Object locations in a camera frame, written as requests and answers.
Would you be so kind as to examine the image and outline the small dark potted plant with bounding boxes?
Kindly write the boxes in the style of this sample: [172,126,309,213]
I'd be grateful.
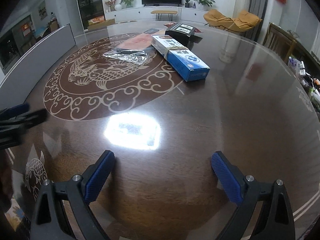
[184,0,191,8]

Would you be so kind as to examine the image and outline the dark glass display cabinet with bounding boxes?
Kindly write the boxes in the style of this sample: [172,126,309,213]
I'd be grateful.
[77,0,105,30]

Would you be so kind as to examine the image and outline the wooden bench stool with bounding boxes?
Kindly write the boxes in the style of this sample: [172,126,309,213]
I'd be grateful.
[150,10,179,22]

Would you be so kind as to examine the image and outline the red flower vase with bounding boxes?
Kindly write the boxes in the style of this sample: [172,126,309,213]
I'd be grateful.
[105,0,118,11]

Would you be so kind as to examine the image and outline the white tv cabinet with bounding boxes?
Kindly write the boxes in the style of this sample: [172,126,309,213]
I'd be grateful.
[105,6,207,24]

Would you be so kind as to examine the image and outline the green potted plant left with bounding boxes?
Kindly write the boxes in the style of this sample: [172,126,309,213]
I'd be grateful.
[120,0,136,8]

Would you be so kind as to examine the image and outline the pink packet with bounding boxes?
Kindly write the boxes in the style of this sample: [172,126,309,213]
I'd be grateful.
[103,28,165,66]

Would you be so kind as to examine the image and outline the grey curtain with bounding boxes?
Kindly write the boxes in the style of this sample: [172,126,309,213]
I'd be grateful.
[247,0,268,42]

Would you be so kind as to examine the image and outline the cluttered side table items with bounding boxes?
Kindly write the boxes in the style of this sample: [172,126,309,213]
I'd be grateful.
[287,56,319,119]

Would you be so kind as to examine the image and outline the wooden dining chair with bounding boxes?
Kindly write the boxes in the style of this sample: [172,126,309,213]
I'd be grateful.
[263,23,297,64]

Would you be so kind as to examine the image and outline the cardboard box on floor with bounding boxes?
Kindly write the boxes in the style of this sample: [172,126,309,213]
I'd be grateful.
[87,18,116,31]

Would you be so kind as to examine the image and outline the red packet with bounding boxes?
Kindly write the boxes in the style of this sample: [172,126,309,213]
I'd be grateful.
[165,22,201,35]

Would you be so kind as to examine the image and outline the black soap bar box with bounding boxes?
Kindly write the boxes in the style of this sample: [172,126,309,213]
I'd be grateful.
[165,23,196,46]

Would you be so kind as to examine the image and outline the orange lounge chair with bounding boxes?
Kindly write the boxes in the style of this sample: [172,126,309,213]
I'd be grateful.
[203,9,262,33]

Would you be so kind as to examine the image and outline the green potted plant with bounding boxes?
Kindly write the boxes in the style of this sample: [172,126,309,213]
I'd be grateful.
[120,0,136,8]
[194,0,215,7]

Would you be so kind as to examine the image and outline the blue white long box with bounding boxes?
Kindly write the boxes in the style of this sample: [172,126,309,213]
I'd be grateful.
[151,35,210,82]

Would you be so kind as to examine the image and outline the green potted plant right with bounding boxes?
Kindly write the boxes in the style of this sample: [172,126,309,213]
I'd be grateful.
[194,0,215,7]

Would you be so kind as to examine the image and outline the grey curved panel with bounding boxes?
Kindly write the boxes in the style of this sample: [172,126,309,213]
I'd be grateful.
[0,24,76,109]

